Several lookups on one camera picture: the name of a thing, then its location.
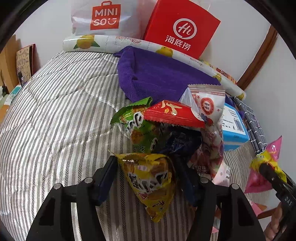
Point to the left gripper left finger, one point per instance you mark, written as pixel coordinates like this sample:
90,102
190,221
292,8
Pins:
54,219

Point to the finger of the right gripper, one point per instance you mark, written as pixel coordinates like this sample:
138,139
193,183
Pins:
275,178

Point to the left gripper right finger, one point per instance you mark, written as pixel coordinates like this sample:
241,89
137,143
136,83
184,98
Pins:
238,220

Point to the pink yellow snack packet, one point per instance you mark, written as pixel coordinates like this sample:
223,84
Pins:
256,182

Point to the blue tissue pack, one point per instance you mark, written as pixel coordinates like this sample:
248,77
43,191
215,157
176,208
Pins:
234,131

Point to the white red lychee candy bag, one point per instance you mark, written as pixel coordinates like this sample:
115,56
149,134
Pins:
207,100

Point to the dark blue snack packet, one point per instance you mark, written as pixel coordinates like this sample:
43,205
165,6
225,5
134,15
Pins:
180,144

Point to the red snack packet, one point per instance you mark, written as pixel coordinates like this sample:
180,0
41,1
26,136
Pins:
174,113

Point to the green snack packet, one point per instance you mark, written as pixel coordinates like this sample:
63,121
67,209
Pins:
143,134

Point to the pale pink small packet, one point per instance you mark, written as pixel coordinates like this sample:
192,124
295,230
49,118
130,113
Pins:
222,177

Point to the right hand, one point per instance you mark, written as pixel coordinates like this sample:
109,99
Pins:
273,227

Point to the grey checked folded cloth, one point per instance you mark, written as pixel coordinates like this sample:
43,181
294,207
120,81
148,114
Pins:
255,132

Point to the striped quilted bed cover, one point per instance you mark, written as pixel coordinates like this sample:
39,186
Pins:
57,130

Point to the wooden side table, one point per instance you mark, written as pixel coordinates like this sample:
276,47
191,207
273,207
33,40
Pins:
9,81

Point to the purple towel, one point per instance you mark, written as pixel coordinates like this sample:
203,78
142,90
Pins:
143,74

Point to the brown framed picture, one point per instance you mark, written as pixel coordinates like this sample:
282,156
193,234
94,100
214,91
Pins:
25,63

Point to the red Haidilao paper bag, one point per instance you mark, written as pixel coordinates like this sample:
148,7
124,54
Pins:
181,25

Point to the lemon print paper roll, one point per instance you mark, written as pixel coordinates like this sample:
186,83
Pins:
113,44

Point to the white Miniso plastic bag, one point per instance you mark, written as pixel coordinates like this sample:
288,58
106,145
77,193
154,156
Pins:
128,18

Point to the brown wooden door frame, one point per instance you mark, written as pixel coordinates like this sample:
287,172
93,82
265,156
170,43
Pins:
259,59

